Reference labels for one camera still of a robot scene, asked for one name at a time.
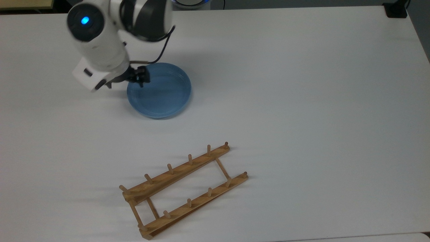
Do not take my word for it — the yellowish wooden board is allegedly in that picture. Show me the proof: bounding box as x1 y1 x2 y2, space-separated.
0 0 54 11

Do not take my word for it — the blue round plate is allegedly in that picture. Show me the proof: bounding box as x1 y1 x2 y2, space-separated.
127 63 192 119

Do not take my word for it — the black camera stand pole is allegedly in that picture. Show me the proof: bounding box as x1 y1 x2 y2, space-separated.
383 0 409 18

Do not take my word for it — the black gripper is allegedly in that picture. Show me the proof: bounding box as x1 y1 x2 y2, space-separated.
106 66 151 89

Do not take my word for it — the wooden plate rack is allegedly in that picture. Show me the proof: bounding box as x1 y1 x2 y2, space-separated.
119 142 249 241

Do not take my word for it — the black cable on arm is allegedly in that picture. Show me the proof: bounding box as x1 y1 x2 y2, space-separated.
129 25 176 65

